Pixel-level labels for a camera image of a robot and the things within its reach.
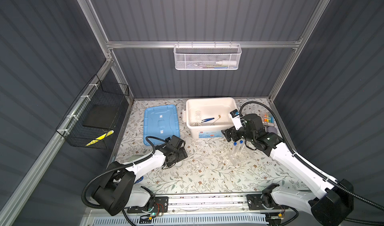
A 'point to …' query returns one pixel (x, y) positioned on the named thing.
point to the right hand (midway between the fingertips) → (231, 127)
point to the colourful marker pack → (268, 118)
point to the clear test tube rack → (239, 152)
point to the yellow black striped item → (103, 136)
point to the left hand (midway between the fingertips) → (182, 156)
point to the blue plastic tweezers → (207, 119)
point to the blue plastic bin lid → (160, 121)
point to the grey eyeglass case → (272, 129)
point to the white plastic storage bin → (206, 117)
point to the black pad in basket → (101, 116)
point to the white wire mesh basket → (207, 57)
